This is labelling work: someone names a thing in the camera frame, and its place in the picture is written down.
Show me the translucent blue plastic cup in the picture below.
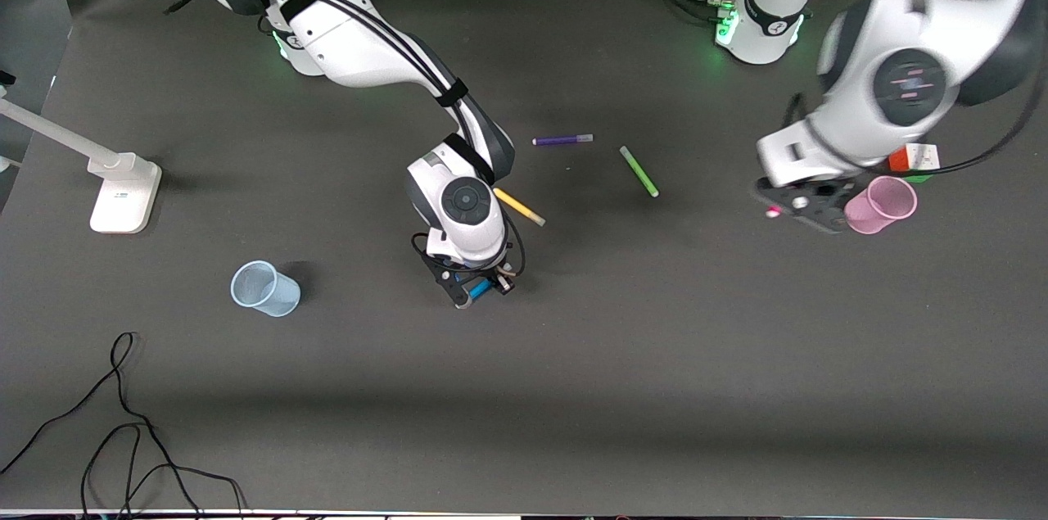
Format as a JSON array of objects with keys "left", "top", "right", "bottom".
[{"left": 230, "top": 260, "right": 301, "bottom": 318}]

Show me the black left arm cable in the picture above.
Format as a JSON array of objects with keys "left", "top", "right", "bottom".
[{"left": 786, "top": 53, "right": 1048, "bottom": 177}]

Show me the yellow marker pen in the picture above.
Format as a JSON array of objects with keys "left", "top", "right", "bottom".
[{"left": 492, "top": 188, "right": 546, "bottom": 227}]

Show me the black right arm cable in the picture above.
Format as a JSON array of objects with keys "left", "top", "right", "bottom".
[{"left": 168, "top": 0, "right": 526, "bottom": 279}]

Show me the loose black cable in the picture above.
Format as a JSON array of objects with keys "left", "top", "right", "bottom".
[{"left": 0, "top": 332, "right": 246, "bottom": 520}]

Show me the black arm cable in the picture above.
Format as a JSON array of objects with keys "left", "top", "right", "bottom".
[
  {"left": 168, "top": 0, "right": 526, "bottom": 279},
  {"left": 786, "top": 53, "right": 1048, "bottom": 177}
]

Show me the green marker pen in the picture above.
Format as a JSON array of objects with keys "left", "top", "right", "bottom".
[{"left": 619, "top": 146, "right": 660, "bottom": 198}]

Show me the white camera stand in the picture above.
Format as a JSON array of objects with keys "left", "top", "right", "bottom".
[{"left": 0, "top": 86, "right": 162, "bottom": 234}]

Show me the translucent pink plastic cup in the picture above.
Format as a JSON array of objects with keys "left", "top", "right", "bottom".
[{"left": 843, "top": 175, "right": 919, "bottom": 235}]

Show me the multicoloured puzzle cube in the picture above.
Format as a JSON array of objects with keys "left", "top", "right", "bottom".
[{"left": 888, "top": 143, "right": 940, "bottom": 183}]

